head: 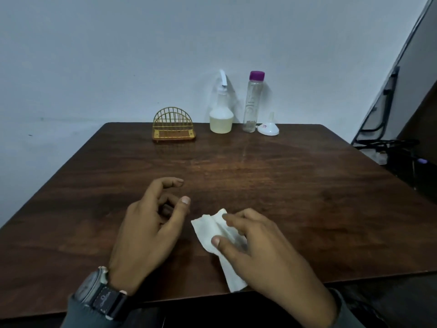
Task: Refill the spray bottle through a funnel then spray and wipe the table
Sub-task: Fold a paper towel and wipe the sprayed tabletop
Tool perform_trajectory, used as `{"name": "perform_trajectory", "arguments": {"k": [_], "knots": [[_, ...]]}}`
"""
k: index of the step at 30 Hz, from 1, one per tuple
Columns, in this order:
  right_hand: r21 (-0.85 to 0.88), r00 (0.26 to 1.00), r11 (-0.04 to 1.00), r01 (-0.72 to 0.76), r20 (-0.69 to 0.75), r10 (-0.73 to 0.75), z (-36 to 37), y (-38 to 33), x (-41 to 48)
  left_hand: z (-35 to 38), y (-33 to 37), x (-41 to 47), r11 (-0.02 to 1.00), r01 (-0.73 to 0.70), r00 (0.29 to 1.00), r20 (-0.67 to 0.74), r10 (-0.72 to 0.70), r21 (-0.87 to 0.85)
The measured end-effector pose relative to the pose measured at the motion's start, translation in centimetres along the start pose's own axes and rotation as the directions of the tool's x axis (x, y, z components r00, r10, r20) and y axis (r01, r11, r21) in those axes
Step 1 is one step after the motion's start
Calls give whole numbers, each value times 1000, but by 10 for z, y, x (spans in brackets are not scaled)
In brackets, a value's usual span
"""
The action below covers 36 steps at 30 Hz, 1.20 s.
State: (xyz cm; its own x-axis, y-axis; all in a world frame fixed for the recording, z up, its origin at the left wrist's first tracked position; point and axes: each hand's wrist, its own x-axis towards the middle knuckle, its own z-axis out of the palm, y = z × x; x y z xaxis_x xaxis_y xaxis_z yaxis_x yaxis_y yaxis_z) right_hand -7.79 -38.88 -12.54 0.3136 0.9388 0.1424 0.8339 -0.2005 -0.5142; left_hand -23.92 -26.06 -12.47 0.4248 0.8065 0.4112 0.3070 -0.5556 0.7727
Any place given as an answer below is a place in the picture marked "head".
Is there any person's left hand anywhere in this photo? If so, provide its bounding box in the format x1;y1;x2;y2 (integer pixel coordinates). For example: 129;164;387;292
109;177;191;295

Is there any person's right hand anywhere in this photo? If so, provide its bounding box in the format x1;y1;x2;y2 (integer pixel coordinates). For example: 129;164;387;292
211;208;337;328

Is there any white tissue paper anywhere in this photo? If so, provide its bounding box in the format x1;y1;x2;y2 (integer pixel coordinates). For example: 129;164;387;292
191;208;248;293

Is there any person's right forearm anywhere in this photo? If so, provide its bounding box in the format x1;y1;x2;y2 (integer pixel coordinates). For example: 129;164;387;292
328;287;357;328

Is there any white spray bottle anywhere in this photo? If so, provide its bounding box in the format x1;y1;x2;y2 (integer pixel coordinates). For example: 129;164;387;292
209;69;234;134

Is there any white plastic funnel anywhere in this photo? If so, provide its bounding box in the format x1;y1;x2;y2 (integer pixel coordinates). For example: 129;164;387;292
257;112;280;136

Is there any clear bottle with purple cap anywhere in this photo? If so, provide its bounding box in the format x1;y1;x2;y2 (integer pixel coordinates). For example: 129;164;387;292
242;71;266;133

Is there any black metal stand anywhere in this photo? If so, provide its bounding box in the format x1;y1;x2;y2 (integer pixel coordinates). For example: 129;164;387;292
352;66;420;151

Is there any gold wire napkin holder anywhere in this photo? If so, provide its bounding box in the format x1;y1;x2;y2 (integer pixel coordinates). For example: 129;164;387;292
152;107;196;143

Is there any grey wristwatch with black strap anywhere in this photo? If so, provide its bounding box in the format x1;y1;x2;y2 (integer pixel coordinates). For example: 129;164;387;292
73;266;130;321

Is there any black cable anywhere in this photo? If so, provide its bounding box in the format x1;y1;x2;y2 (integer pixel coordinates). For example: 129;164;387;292
353;138;420;151

